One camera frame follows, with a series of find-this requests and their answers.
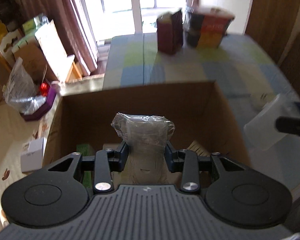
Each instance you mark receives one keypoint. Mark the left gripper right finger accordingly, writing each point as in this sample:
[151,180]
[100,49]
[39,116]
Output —
[189,163]

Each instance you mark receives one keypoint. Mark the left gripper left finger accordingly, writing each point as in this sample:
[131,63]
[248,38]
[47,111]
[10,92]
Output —
[106,161]

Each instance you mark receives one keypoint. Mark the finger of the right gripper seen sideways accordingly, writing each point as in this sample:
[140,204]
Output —
[289,125]

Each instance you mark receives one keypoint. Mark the clear plastic storage box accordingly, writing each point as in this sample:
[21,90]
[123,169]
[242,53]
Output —
[261,130]

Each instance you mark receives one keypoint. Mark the crinkled clear plastic bag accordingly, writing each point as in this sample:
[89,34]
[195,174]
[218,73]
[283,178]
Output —
[146,137]

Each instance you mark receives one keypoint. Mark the cream slotted plastic rack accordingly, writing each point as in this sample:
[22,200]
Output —
[199,149]

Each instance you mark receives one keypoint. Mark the green medicine box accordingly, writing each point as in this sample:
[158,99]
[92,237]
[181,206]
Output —
[86,165]

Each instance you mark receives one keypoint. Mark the brown cardboard box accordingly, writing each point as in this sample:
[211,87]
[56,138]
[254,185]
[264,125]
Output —
[199,111]

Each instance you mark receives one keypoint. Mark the small white cardboard box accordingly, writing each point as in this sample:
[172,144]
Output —
[32,155]

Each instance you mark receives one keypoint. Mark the checked tablecloth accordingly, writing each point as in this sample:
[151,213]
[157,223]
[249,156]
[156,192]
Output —
[238,65]

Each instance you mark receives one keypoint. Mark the purple hexagonal box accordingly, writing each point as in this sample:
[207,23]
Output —
[42,103]

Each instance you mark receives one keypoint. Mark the patterned cream bedsheet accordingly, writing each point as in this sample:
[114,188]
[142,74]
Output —
[15,132]

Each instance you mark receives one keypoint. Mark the clear bag with papers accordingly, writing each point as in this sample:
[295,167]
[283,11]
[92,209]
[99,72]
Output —
[20,88]

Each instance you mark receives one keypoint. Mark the brown carton on chair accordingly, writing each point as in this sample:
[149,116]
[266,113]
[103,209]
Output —
[35,63]

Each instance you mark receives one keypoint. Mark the lower yellow instant noodle bowl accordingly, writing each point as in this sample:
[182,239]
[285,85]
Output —
[206,39]

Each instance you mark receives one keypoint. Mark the dark red gift bag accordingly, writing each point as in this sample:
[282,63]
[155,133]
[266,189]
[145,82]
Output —
[170,32]

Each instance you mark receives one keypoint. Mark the white paper shopping bag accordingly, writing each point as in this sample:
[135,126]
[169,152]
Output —
[50,43]

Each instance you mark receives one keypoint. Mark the white wooden chair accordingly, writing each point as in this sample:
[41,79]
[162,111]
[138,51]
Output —
[6,45]

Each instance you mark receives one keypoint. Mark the green tissue packs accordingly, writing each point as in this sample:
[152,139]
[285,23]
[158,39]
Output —
[30,28]

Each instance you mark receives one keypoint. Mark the maroon curtain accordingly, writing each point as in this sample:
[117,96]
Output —
[71,26]

